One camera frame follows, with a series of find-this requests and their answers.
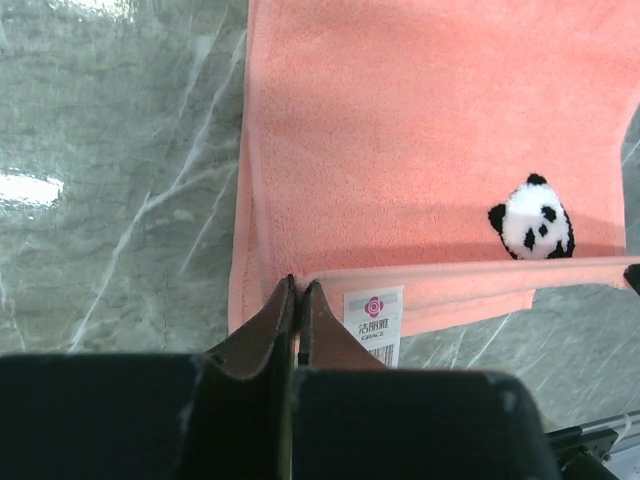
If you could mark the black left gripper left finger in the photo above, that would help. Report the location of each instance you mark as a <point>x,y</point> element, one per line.
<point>247,392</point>

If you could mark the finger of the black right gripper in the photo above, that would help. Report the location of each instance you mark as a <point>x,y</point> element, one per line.
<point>632,277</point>

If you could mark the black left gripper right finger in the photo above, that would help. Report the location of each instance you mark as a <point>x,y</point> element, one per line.
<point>324,342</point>

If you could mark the salmon pink towel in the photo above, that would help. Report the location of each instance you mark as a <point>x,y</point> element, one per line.
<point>466,153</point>

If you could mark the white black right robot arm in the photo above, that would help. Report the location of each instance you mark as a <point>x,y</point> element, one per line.
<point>589,391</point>

